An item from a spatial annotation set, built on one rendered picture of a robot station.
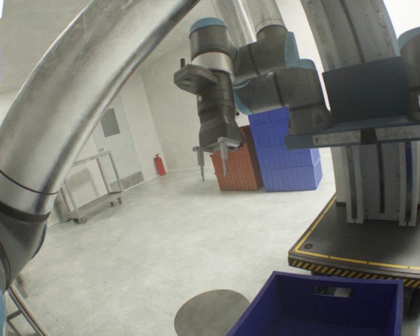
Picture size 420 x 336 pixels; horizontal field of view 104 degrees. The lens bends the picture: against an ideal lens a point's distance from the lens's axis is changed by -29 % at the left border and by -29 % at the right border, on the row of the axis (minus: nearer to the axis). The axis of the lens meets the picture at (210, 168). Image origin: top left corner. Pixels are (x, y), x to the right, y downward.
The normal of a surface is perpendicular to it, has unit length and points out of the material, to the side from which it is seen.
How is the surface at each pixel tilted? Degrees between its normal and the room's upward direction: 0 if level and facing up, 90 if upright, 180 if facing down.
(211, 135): 67
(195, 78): 155
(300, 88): 91
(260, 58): 105
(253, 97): 100
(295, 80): 85
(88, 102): 124
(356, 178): 90
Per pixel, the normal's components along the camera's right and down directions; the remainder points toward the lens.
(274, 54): -0.31, 0.53
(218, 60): 0.28, -0.21
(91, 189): 0.74, -0.07
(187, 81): 0.08, 0.98
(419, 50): -0.91, 0.22
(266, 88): -0.40, 0.14
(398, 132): -0.71, 0.33
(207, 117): -0.67, 0.06
